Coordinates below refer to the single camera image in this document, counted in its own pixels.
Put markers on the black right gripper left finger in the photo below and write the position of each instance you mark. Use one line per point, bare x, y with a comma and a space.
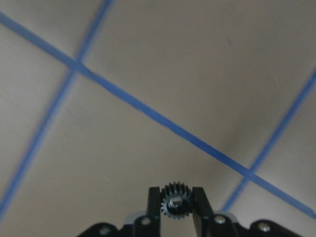
148, 225

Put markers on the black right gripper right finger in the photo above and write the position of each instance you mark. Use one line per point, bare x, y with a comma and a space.
207, 222

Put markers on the small black bearing gear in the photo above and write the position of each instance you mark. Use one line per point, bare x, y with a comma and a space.
176, 200

